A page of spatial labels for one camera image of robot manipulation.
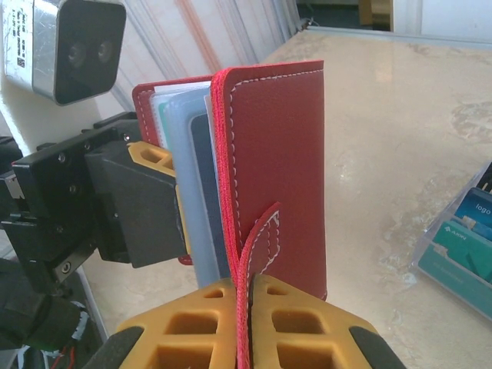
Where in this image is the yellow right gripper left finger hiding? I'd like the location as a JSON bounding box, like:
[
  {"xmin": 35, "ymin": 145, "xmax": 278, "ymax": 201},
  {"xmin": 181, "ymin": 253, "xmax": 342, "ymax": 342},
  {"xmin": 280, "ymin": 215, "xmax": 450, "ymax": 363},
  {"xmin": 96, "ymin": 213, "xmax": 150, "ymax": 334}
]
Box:
[{"xmin": 88, "ymin": 278, "xmax": 238, "ymax": 369}]

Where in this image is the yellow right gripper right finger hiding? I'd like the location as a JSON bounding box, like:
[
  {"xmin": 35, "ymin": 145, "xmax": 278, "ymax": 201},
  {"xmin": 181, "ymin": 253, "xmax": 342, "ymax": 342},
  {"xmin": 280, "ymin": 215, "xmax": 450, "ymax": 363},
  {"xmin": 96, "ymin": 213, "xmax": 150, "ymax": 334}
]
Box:
[{"xmin": 248, "ymin": 273, "xmax": 404, "ymax": 369}]

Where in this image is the dark VIP card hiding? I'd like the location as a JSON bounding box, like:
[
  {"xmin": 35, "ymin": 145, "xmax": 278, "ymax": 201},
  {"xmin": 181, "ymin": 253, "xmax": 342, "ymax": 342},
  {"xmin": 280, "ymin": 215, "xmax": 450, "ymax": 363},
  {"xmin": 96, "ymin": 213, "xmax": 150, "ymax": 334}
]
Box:
[{"xmin": 189, "ymin": 113, "xmax": 228, "ymax": 280}]

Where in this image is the red leather card holder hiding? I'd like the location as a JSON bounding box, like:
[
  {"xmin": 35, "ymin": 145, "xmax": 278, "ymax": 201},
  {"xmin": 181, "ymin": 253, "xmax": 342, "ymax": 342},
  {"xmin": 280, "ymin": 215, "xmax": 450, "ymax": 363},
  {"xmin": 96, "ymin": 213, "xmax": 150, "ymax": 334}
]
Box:
[{"xmin": 131, "ymin": 59, "xmax": 328, "ymax": 369}]

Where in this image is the clear acrylic card tray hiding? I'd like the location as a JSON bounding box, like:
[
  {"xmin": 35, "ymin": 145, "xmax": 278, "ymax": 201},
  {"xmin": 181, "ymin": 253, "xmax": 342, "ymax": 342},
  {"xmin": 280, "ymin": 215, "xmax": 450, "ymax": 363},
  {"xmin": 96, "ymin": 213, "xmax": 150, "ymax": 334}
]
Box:
[{"xmin": 409, "ymin": 160, "xmax": 492, "ymax": 323}]

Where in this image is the teal card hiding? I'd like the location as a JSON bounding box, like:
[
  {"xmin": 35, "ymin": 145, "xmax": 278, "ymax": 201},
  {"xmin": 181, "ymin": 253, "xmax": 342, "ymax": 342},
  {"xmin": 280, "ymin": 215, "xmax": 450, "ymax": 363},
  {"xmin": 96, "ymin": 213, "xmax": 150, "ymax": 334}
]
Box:
[
  {"xmin": 463, "ymin": 221, "xmax": 492, "ymax": 280},
  {"xmin": 417, "ymin": 221, "xmax": 492, "ymax": 320}
]

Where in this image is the blue VIP logo card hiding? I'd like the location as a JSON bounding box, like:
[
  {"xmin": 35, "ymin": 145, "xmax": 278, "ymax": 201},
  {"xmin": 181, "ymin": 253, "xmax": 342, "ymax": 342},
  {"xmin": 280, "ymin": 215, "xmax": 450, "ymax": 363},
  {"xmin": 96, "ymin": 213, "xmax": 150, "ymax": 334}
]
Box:
[{"xmin": 454, "ymin": 188, "xmax": 492, "ymax": 242}]

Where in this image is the corrugated translucent side panel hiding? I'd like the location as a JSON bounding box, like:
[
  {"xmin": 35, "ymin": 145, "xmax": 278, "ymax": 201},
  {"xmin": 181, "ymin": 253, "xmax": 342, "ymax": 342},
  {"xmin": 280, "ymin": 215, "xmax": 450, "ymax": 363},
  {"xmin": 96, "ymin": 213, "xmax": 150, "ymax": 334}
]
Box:
[{"xmin": 91, "ymin": 0, "xmax": 308, "ymax": 128}]

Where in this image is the brown wooden door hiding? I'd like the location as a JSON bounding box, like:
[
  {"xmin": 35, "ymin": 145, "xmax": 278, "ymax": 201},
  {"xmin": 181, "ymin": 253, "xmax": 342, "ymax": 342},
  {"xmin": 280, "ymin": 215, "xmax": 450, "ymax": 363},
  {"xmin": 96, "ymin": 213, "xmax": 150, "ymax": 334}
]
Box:
[{"xmin": 359, "ymin": 0, "xmax": 394, "ymax": 31}]

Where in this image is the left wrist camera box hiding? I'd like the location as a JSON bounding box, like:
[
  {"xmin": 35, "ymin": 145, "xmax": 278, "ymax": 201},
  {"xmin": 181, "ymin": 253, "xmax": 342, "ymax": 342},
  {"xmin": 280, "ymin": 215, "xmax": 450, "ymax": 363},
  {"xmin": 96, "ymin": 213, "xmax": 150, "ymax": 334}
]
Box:
[{"xmin": 2, "ymin": 0, "xmax": 128, "ymax": 107}]

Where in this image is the aluminium table edge frame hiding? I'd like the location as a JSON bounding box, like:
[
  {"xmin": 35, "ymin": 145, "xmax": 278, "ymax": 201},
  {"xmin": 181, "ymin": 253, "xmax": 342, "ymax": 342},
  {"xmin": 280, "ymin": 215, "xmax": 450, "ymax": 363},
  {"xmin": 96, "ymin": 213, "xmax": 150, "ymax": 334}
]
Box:
[{"xmin": 298, "ymin": 21, "xmax": 492, "ymax": 44}]

